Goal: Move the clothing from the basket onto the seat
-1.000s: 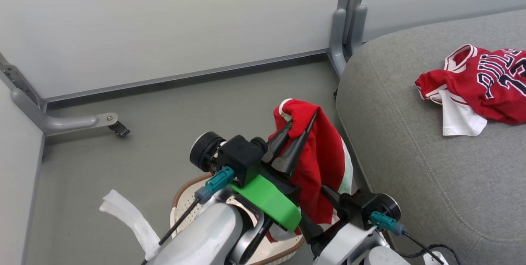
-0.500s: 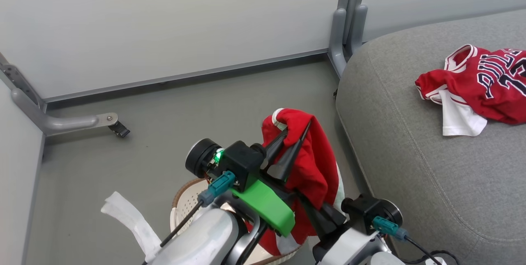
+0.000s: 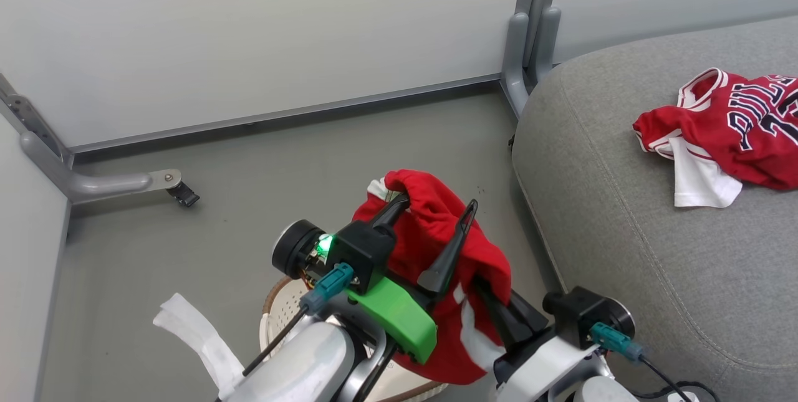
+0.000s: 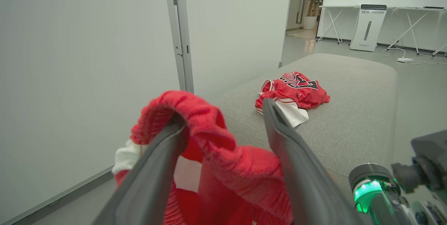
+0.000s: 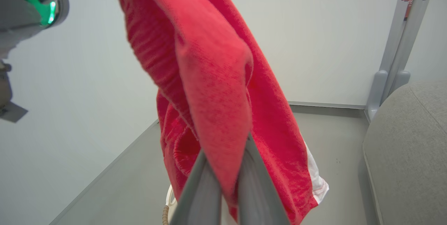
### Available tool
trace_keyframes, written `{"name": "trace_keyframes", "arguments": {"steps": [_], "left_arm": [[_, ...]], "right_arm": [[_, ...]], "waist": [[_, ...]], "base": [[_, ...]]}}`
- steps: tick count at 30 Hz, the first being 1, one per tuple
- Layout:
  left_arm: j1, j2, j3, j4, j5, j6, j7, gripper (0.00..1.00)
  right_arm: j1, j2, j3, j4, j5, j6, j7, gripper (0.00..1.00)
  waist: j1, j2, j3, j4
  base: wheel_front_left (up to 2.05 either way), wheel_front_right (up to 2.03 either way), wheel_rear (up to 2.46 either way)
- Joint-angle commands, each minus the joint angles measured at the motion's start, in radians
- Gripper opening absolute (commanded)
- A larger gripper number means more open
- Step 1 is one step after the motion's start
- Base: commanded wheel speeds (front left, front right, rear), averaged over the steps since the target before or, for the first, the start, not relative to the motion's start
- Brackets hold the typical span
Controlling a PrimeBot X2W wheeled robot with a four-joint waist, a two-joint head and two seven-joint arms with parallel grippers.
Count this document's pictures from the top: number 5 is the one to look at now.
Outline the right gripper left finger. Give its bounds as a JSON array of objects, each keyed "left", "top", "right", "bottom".
[{"left": 169, "top": 149, "right": 223, "bottom": 225}]

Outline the red and white garment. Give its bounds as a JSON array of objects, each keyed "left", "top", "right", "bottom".
[{"left": 108, "top": 0, "right": 330, "bottom": 225}]

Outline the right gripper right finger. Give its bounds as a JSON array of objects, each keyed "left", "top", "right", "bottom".
[{"left": 237, "top": 132, "right": 291, "bottom": 225}]

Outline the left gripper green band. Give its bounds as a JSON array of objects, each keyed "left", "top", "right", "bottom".
[{"left": 0, "top": 0, "right": 100, "bottom": 60}]

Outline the grey fabric sofa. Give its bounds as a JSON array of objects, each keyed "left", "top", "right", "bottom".
[{"left": 362, "top": 80, "right": 447, "bottom": 225}]

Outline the grey partition bottom rail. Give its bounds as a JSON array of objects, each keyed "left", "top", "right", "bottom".
[{"left": 288, "top": 101, "right": 368, "bottom": 110}]

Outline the white basket with brown rim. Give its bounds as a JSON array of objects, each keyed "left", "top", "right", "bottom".
[{"left": 162, "top": 183, "right": 179, "bottom": 225}]

